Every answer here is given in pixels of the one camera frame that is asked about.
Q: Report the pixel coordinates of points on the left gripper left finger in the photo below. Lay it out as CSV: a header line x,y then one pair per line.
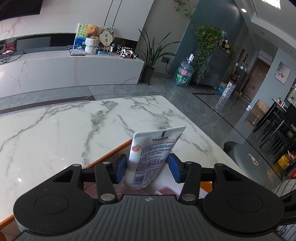
x,y
106,175

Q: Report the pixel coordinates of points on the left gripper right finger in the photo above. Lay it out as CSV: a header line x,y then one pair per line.
x,y
188,173

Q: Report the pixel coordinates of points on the white Vaseline cream tube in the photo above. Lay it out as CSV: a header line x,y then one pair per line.
x,y
148,152

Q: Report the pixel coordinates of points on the pink fluffy peach plush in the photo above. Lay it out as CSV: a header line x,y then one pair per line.
x,y
170,190

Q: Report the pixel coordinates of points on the round grey stool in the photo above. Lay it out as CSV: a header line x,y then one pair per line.
x,y
244,156

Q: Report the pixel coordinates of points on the water dispenser bottle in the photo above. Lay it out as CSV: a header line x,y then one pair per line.
x,y
184,72

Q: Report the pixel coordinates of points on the black dining chairs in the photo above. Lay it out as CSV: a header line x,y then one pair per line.
x,y
279,129

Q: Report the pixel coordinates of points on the cow pattern box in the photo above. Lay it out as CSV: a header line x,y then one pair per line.
x,y
126,52

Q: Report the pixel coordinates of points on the potted long leaf plant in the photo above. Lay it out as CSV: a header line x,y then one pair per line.
x,y
152,54

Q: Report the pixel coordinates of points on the framed landscape picture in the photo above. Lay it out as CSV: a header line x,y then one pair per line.
x,y
78,48

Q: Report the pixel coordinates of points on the teddy bear in pot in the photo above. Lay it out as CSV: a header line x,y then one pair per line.
x,y
92,39

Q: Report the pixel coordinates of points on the climbing green vine plant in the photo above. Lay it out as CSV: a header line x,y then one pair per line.
x,y
209,22

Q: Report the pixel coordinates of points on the round white fan ornament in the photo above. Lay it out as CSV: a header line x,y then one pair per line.
x,y
106,37

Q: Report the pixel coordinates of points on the wall art picture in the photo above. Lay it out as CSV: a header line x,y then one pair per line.
x,y
282,73

